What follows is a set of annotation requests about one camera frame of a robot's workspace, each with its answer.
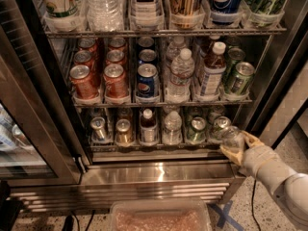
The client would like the brown tea bottle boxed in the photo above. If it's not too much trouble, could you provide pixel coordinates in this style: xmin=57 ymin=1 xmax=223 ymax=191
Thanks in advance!
xmin=141 ymin=109 xmax=158 ymax=144
xmin=198 ymin=41 xmax=226 ymax=96

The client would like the blue pepsi can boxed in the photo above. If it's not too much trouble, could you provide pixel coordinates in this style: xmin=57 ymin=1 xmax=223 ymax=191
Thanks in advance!
xmin=137 ymin=64 xmax=159 ymax=98
xmin=139 ymin=49 xmax=157 ymax=65

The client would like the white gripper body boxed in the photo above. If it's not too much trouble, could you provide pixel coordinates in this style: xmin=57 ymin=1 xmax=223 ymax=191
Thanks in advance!
xmin=243 ymin=145 xmax=296 ymax=193

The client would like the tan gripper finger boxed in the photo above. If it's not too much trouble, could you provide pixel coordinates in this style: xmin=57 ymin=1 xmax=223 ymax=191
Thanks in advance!
xmin=242 ymin=130 xmax=264 ymax=148
xmin=220 ymin=146 xmax=244 ymax=167

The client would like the clear water bottle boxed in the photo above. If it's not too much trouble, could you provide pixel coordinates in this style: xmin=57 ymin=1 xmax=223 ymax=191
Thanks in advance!
xmin=167 ymin=48 xmax=194 ymax=103
xmin=162 ymin=111 xmax=182 ymax=145

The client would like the red can second row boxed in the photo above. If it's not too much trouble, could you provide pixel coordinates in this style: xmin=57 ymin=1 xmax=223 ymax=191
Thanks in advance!
xmin=73 ymin=50 xmax=95 ymax=70
xmin=106 ymin=50 xmax=127 ymax=66

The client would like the blue tape cross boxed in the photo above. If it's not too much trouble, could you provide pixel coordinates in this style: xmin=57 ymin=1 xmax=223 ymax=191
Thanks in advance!
xmin=210 ymin=200 xmax=244 ymax=231

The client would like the red can front left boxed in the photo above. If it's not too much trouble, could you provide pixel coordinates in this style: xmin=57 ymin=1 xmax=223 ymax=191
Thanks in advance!
xmin=69 ymin=64 xmax=98 ymax=99

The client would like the brown tea bottle bottom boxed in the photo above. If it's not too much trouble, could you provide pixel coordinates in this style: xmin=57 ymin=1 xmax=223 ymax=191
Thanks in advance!
xmin=141 ymin=109 xmax=158 ymax=144

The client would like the large water bottle top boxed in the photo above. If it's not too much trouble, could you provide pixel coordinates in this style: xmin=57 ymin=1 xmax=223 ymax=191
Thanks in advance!
xmin=87 ymin=0 xmax=124 ymax=32

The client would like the red can second row right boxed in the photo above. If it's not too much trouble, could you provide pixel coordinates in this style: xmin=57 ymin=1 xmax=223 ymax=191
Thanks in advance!
xmin=106 ymin=50 xmax=127 ymax=66

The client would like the clear water bottle bottom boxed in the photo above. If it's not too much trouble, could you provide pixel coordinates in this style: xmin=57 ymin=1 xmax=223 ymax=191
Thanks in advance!
xmin=162 ymin=111 xmax=182 ymax=145

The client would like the green can middle front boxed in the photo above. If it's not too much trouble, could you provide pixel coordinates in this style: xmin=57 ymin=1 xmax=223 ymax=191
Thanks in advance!
xmin=224 ymin=62 xmax=255 ymax=95

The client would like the gold can bottom shelf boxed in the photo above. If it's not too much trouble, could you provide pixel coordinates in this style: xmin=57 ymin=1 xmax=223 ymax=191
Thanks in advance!
xmin=115 ymin=119 xmax=133 ymax=144

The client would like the silver can bottom shelf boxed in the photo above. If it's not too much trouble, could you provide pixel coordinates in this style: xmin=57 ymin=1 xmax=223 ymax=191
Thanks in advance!
xmin=90 ymin=116 xmax=108 ymax=141

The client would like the green can bottom shelf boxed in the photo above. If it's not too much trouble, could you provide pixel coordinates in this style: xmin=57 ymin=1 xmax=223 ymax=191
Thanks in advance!
xmin=186 ymin=116 xmax=206 ymax=144

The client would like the red can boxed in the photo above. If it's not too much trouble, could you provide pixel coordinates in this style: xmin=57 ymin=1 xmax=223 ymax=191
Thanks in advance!
xmin=103 ymin=64 xmax=128 ymax=98
xmin=69 ymin=64 xmax=98 ymax=99

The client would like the clear water bottle middle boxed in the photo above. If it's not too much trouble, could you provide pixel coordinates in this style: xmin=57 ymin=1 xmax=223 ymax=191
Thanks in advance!
xmin=167 ymin=48 xmax=194 ymax=103

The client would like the red can second row left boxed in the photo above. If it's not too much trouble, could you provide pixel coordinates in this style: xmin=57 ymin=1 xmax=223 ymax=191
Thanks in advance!
xmin=73 ymin=50 xmax=95 ymax=70

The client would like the brown tea bottle middle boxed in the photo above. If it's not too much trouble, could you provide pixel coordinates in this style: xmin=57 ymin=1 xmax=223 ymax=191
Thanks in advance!
xmin=198 ymin=41 xmax=226 ymax=96

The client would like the blue pepsi can front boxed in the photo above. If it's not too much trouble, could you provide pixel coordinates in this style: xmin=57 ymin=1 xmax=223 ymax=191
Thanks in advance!
xmin=137 ymin=64 xmax=159 ymax=98

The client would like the stainless steel display fridge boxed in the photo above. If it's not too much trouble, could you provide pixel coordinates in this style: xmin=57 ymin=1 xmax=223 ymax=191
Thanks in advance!
xmin=0 ymin=0 xmax=307 ymax=212

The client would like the black power cable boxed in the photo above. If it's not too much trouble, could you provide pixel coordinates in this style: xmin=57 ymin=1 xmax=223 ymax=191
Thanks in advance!
xmin=249 ymin=178 xmax=263 ymax=231

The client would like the clear plastic bin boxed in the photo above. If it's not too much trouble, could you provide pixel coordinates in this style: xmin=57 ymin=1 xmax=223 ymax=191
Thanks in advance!
xmin=108 ymin=198 xmax=212 ymax=231

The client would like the glass fridge door left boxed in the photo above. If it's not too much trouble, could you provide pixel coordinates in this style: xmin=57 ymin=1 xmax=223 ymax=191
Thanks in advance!
xmin=0 ymin=26 xmax=82 ymax=188

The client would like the silver green 7up can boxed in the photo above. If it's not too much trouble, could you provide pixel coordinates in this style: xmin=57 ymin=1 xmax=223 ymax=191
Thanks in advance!
xmin=221 ymin=126 xmax=244 ymax=153

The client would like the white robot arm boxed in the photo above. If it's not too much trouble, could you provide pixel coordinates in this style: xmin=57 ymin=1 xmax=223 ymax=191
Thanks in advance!
xmin=219 ymin=129 xmax=308 ymax=231

